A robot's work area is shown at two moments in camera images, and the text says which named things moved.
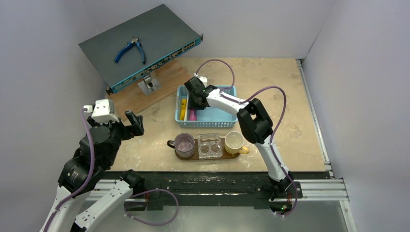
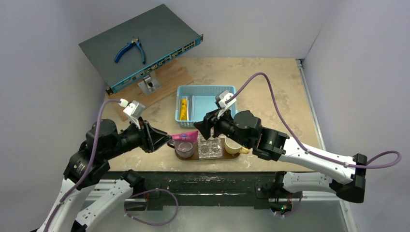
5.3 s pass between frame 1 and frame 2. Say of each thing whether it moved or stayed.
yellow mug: stayed
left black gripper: moved
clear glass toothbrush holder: stayed
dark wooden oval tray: stayed
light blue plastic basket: stayed
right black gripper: moved
